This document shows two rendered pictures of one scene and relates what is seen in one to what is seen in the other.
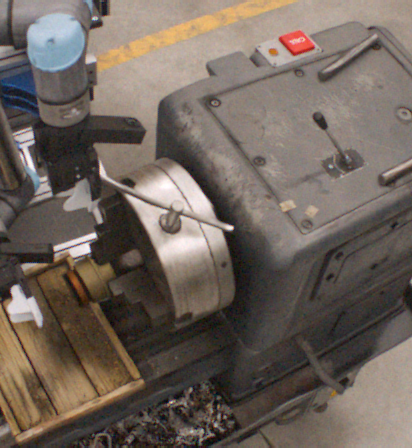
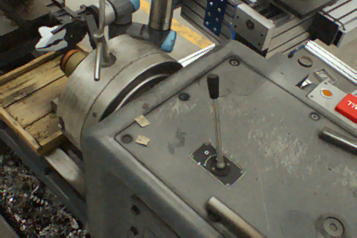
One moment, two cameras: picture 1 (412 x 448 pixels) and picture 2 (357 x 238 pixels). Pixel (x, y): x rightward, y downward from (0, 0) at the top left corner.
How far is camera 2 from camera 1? 1.10 m
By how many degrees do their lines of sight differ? 43
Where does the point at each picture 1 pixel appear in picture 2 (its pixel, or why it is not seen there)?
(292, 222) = (125, 126)
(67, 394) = (21, 110)
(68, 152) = not seen: outside the picture
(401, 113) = (331, 224)
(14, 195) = (148, 31)
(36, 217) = not seen: hidden behind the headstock
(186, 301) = (63, 107)
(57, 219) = not seen: hidden behind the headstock
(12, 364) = (39, 78)
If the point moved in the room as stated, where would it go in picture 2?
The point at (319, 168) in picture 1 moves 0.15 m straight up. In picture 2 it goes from (198, 142) to (213, 84)
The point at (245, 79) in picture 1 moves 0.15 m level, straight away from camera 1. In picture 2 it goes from (275, 78) to (339, 77)
